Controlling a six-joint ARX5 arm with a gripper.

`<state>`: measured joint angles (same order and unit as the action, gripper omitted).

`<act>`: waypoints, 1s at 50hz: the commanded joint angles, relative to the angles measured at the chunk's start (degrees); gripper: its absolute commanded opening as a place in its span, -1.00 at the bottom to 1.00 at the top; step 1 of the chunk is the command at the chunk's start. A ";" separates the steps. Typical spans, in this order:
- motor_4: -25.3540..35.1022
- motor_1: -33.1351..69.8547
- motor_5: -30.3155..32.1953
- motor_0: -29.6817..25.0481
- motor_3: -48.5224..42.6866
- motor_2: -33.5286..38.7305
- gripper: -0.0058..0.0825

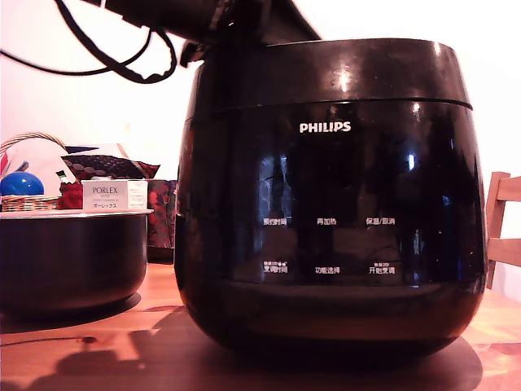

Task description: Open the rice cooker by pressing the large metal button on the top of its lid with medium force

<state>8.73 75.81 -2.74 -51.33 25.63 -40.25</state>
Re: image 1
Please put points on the black rice cooker lid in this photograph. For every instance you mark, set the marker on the black rice cooker lid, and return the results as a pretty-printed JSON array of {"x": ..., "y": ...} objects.
[{"x": 325, "y": 73}]

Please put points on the black Philips rice cooker body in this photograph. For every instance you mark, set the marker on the black Philips rice cooker body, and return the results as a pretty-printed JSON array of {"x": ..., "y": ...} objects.
[{"x": 325, "y": 183}]

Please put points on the red floral black container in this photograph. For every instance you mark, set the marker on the red floral black container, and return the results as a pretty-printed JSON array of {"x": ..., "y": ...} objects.
[{"x": 160, "y": 212}]

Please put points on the dark dotted patterned cushion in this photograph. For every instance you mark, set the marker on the dark dotted patterned cushion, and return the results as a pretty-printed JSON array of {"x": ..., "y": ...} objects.
[{"x": 109, "y": 165}]

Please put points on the white Porlex box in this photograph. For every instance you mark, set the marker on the white Porlex box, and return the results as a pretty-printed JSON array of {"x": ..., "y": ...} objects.
[{"x": 105, "y": 195}]

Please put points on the small red pouch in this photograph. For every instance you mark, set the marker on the small red pouch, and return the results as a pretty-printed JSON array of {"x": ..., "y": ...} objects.
[{"x": 71, "y": 197}]

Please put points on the black inner cooking pot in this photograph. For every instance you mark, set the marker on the black inner cooking pot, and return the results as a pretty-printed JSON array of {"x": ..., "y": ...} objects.
[{"x": 69, "y": 256}]

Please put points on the white printed cloth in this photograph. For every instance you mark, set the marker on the white printed cloth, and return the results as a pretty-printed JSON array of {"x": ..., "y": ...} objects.
[{"x": 38, "y": 156}]

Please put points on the woven wicker basket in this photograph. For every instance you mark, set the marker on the woven wicker basket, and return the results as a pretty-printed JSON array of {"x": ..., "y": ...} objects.
[{"x": 28, "y": 202}]

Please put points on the light wooden chair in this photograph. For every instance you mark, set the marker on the light wooden chair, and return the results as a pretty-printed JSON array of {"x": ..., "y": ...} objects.
[{"x": 496, "y": 203}]

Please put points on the blue ball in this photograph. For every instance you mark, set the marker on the blue ball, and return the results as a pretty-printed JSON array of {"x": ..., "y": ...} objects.
[{"x": 20, "y": 184}]

